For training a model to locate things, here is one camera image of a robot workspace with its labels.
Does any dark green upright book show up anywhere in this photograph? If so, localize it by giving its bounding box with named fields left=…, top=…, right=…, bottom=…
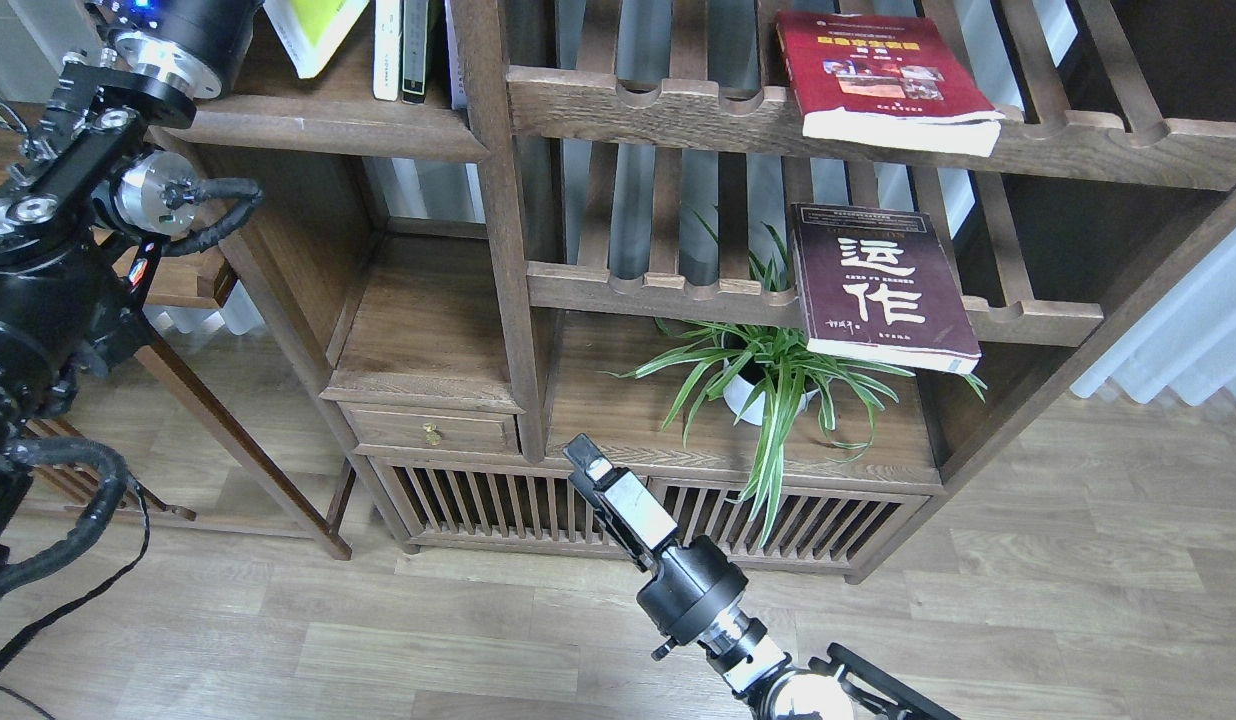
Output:
left=400, top=0, right=440, bottom=104

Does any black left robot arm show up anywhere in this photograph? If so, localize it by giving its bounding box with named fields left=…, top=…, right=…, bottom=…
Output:
left=0, top=1, right=263, bottom=600

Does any dark maroon cover book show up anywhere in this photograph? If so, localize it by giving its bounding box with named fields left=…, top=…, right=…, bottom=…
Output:
left=791, top=203, right=981, bottom=375

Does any wooden side table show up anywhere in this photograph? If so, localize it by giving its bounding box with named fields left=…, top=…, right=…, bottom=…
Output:
left=0, top=100, right=356, bottom=561

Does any wooden slatted rack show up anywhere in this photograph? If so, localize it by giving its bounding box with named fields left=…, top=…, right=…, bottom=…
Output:
left=28, top=415, right=197, bottom=522

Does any white curtain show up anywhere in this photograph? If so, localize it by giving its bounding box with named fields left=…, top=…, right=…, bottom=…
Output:
left=1070, top=228, right=1236, bottom=406

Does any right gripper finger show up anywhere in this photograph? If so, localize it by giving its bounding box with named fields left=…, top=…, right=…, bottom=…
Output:
left=564, top=433, right=614, bottom=493

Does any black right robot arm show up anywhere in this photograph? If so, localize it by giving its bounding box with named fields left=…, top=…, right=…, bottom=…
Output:
left=564, top=433, right=953, bottom=719

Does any yellow green cover book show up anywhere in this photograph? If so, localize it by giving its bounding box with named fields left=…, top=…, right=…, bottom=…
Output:
left=263, top=0, right=370, bottom=79

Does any white book behind post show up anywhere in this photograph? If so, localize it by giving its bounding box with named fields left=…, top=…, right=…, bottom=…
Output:
left=442, top=0, right=470, bottom=111

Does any red cover book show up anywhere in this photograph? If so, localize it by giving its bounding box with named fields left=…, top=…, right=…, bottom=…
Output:
left=775, top=10, right=1005, bottom=158

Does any dark wooden bookshelf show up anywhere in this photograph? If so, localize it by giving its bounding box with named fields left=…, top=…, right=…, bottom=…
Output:
left=158, top=1, right=1236, bottom=582

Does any white upright book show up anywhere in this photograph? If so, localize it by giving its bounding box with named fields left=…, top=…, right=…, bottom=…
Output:
left=372, top=0, right=404, bottom=103

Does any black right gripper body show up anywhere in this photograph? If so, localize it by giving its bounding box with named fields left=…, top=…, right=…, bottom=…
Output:
left=590, top=471, right=749, bottom=646

